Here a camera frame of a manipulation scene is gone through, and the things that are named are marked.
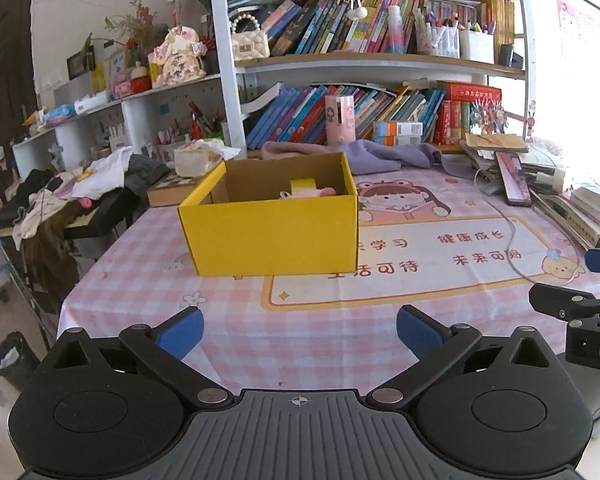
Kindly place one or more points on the orange blue white carton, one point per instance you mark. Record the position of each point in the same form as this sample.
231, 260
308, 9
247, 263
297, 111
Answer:
397, 140
397, 128

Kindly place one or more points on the white side shelf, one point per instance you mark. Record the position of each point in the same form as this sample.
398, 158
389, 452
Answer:
140, 105

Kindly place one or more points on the purple cloth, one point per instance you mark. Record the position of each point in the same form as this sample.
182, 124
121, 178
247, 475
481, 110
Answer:
380, 157

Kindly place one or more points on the pile of clothes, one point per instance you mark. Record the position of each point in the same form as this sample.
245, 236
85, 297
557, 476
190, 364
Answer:
105, 175

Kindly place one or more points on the checkered wooden box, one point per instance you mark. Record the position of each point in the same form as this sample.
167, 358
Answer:
175, 192

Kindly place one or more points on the row of upright books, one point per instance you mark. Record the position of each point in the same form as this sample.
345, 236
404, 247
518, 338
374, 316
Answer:
330, 25

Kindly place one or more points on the pink cartoon cylinder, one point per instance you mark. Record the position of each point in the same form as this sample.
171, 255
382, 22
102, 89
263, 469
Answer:
340, 120

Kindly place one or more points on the cartoon wall sticker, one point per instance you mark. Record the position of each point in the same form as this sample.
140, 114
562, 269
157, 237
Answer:
531, 122

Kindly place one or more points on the rainbow striped tube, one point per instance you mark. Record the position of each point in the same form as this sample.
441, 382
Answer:
396, 30

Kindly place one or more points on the beige tissue box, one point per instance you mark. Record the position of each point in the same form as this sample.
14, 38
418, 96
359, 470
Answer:
195, 162

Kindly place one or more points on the small black box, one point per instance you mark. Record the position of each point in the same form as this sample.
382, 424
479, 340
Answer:
510, 55

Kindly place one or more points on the red white jar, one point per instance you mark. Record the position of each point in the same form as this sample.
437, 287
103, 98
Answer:
141, 82

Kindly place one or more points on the yellow bottle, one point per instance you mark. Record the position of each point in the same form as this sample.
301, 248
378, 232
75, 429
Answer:
98, 80

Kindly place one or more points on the dried flower bouquet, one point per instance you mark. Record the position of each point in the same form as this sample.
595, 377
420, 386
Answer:
140, 25

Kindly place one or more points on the clear pen holder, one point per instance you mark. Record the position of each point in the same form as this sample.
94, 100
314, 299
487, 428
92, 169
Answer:
437, 42

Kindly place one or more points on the black photo frame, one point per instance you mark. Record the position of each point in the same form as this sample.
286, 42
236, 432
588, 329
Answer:
80, 65

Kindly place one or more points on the yellow tape roll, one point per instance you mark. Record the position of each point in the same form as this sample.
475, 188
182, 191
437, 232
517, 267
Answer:
302, 185

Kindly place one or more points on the thick red book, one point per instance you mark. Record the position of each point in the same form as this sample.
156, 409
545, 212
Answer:
444, 122
458, 122

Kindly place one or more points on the black smartphone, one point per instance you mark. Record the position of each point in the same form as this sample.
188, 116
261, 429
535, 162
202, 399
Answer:
514, 180

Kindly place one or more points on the white quilted handbag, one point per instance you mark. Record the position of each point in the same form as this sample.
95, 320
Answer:
250, 45

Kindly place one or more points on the thick green book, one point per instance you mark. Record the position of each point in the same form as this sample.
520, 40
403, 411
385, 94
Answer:
467, 120

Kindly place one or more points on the stack of papers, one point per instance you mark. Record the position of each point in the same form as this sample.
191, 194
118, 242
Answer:
480, 162

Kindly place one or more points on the pink wall poster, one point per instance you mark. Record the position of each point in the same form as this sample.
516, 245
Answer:
580, 35

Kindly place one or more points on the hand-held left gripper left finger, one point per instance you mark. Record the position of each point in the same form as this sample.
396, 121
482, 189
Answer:
180, 332

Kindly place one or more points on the yellow cardboard box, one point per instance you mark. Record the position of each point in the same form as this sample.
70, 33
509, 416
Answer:
270, 235

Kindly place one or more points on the pink cartoon table mat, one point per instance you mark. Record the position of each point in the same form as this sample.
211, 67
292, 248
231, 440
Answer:
155, 260

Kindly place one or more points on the large red book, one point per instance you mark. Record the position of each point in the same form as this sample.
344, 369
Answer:
470, 92

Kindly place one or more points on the white charging plug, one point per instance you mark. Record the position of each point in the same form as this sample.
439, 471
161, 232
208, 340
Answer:
552, 180

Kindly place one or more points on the white hanging pompom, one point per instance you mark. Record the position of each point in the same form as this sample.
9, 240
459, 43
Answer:
360, 11

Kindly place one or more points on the pink plush toy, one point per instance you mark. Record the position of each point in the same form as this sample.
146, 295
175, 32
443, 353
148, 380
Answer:
310, 193

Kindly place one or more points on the blue packet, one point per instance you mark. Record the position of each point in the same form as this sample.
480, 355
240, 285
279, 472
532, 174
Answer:
57, 114

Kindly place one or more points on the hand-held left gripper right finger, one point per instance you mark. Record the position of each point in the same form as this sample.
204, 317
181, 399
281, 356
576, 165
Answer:
417, 332

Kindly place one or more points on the yellow books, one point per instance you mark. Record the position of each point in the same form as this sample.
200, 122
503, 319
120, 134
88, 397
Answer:
500, 20

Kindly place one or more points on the row of slanted books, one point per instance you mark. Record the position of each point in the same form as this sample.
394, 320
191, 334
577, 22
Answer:
290, 120

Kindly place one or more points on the colourful paper ornament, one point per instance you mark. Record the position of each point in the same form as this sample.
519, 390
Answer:
487, 116

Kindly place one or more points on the pile of textbooks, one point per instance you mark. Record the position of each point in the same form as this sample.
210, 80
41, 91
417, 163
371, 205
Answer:
585, 210

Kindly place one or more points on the floral doll dress ornament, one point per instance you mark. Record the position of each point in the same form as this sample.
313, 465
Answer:
177, 60

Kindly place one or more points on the grey flat pouch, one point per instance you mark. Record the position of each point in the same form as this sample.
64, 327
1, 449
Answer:
490, 189

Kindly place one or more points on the pink box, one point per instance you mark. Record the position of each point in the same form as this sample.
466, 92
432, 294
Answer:
121, 87

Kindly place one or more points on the white bookshelf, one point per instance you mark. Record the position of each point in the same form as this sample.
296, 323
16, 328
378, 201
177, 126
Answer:
230, 85

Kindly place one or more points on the white storage box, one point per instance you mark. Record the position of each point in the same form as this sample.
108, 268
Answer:
477, 47

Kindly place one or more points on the black trash bin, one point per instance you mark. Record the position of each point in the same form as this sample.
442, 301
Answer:
15, 365

